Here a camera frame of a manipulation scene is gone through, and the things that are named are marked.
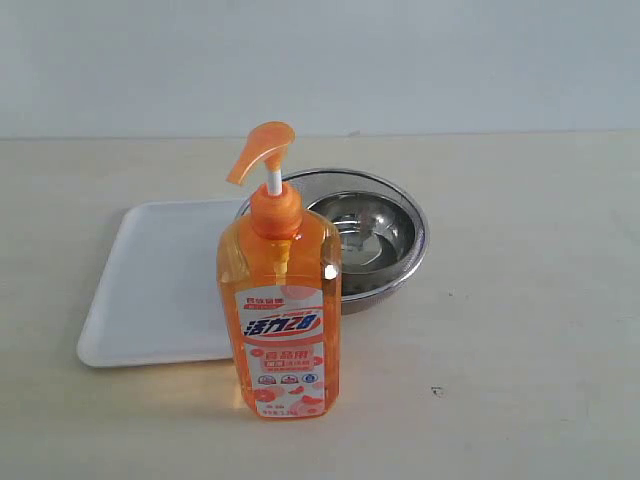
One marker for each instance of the steel mesh strainer basket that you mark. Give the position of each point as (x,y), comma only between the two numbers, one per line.
(361,292)

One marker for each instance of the orange pump soap bottle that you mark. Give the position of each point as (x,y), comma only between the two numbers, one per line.
(279,270)

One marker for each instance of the white rectangular plastic tray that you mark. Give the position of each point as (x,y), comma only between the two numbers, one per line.
(157,300)

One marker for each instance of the small stainless steel bowl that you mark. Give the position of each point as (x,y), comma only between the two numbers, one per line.
(376,232)

